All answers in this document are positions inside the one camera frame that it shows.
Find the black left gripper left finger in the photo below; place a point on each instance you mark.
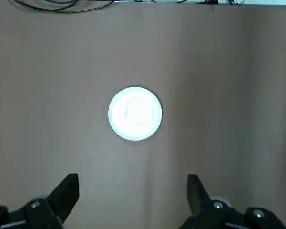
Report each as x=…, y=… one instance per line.
x=62, y=198

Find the clear petri dish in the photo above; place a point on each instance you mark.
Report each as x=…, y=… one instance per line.
x=140, y=112

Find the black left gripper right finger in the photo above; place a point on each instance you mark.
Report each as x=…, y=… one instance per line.
x=197, y=198

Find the white round plate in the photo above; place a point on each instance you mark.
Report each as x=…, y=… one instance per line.
x=119, y=124

